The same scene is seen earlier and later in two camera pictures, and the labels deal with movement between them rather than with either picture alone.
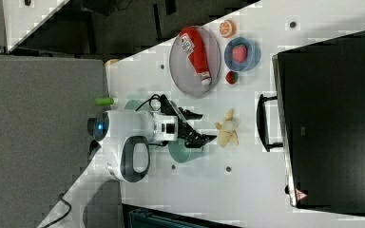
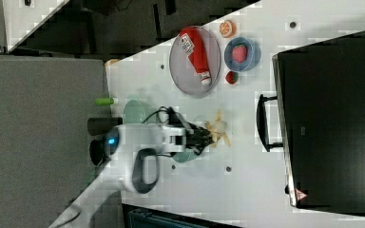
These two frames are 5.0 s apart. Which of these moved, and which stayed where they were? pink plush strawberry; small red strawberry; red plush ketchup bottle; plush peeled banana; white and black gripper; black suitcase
Moved: white and black gripper; plush peeled banana
Stayed: black suitcase; red plush ketchup bottle; small red strawberry; pink plush strawberry
